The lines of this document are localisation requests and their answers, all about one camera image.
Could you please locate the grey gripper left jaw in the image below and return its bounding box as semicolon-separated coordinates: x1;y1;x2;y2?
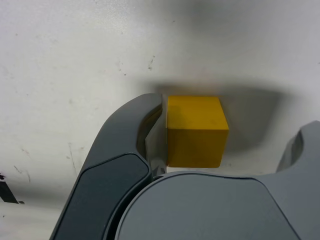
51;92;168;240

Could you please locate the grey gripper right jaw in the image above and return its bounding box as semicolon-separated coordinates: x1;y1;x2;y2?
109;120;320;240

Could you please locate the yellow cube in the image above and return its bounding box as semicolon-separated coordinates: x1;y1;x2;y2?
165;95;230;169

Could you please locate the black tape strip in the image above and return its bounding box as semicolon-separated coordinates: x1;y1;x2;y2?
0;171;25;205

